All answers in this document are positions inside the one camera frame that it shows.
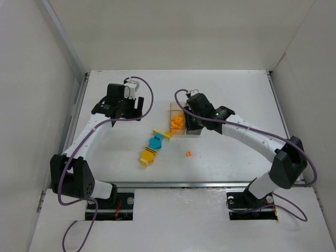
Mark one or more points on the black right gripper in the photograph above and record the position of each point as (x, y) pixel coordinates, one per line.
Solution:
(193, 121)

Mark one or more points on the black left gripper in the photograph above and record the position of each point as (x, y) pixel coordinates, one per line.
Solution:
(134, 109)

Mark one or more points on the yellow lego plate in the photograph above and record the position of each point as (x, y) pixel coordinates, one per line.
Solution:
(167, 134)

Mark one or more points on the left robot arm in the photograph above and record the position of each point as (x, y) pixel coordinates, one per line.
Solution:
(70, 172)

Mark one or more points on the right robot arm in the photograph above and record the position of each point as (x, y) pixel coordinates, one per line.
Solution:
(287, 162)

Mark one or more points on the grey transparent container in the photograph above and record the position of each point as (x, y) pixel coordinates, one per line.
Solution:
(193, 125)

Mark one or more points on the amber transparent container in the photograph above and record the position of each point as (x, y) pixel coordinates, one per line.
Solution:
(174, 111)

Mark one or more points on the teal lego block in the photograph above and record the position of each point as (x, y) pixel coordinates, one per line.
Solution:
(159, 137)

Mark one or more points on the yellow lego block bottom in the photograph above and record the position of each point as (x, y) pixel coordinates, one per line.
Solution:
(145, 163)

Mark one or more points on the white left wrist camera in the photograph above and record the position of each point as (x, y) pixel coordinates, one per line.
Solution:
(131, 87)

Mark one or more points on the aluminium left rail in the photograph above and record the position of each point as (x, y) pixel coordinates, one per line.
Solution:
(68, 132)

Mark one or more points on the aluminium rail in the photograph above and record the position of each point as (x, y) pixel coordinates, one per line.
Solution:
(68, 132)
(300, 181)
(180, 184)

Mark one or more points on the aluminium front rail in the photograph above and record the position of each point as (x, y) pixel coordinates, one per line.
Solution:
(180, 184)

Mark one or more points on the aluminium right rail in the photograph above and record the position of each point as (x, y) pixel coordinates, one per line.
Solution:
(300, 181)

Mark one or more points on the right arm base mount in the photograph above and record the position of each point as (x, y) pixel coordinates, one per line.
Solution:
(245, 207)

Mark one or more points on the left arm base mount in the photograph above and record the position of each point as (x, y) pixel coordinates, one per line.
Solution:
(113, 205)

